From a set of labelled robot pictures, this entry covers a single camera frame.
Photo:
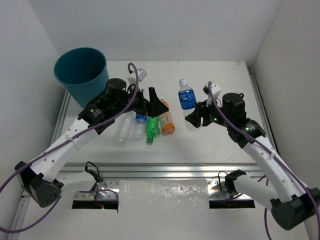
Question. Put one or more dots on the blue label bottle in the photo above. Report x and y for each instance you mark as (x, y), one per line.
(139, 128)
(187, 98)

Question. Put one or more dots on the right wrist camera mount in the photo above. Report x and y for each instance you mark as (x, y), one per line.
(212, 92)

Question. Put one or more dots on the aluminium rail frame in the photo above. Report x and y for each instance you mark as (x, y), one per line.
(164, 188)

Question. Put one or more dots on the crushed green bottle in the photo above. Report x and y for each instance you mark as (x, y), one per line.
(152, 129)

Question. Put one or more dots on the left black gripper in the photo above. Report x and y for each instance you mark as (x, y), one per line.
(145, 104)

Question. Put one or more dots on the teal plastic bin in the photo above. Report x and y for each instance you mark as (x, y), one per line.
(83, 72)

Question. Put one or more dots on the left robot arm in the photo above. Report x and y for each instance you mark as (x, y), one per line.
(40, 179)

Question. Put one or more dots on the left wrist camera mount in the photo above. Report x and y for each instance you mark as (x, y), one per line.
(141, 73)

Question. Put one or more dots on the clear bottle white cap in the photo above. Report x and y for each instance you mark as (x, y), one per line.
(123, 130)

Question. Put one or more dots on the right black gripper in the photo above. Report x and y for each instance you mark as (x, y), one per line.
(195, 116)

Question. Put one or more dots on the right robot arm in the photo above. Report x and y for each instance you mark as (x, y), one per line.
(290, 201)

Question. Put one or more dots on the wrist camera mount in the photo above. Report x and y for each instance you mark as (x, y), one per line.
(141, 73)
(212, 92)

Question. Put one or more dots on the left orange label bottle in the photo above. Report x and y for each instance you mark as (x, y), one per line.
(166, 121)

